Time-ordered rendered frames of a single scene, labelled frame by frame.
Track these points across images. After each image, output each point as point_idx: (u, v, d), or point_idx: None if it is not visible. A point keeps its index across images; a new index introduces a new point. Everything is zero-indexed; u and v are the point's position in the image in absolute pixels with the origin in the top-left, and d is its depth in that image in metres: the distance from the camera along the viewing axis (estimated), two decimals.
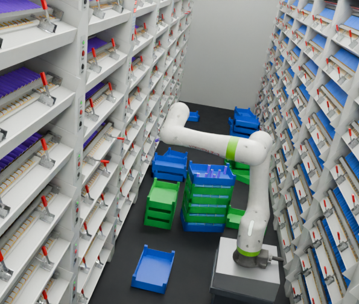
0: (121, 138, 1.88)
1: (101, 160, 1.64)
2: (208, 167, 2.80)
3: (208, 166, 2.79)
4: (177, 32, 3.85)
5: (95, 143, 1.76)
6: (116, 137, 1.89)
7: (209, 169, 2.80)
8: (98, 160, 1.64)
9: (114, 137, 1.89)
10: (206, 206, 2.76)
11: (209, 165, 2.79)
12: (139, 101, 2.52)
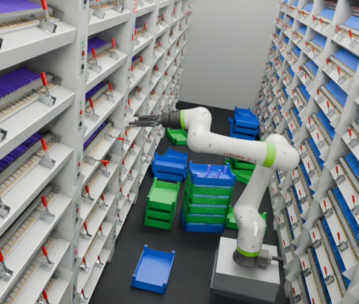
0: (121, 138, 1.88)
1: (101, 160, 1.64)
2: (208, 167, 2.80)
3: (208, 166, 2.79)
4: (177, 32, 3.85)
5: (95, 143, 1.76)
6: (116, 137, 1.89)
7: (209, 169, 2.80)
8: (98, 160, 1.64)
9: (114, 137, 1.89)
10: (206, 206, 2.76)
11: (209, 165, 2.79)
12: (139, 101, 2.52)
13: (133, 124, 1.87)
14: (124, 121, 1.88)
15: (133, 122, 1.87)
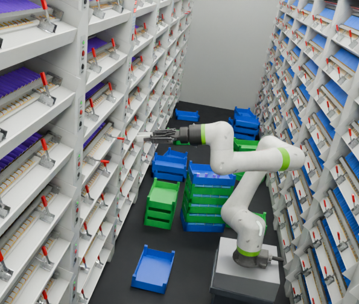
0: (121, 138, 1.88)
1: (101, 160, 1.64)
2: (96, 129, 1.91)
3: (98, 130, 1.91)
4: (177, 32, 3.85)
5: (95, 143, 1.76)
6: (116, 137, 1.89)
7: None
8: (98, 160, 1.64)
9: (114, 137, 1.89)
10: (206, 206, 2.76)
11: (98, 131, 1.90)
12: (139, 101, 2.52)
13: (151, 133, 1.77)
14: None
15: (151, 135, 1.78)
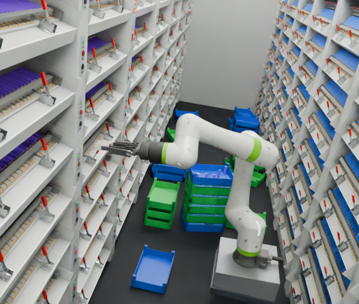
0: (105, 126, 1.87)
1: (95, 152, 1.63)
2: None
3: None
4: (177, 32, 3.85)
5: (91, 142, 1.76)
6: (108, 130, 1.88)
7: None
8: (95, 154, 1.64)
9: (108, 132, 1.88)
10: (206, 206, 2.76)
11: None
12: (139, 101, 2.52)
13: (111, 143, 1.65)
14: None
15: (111, 145, 1.66)
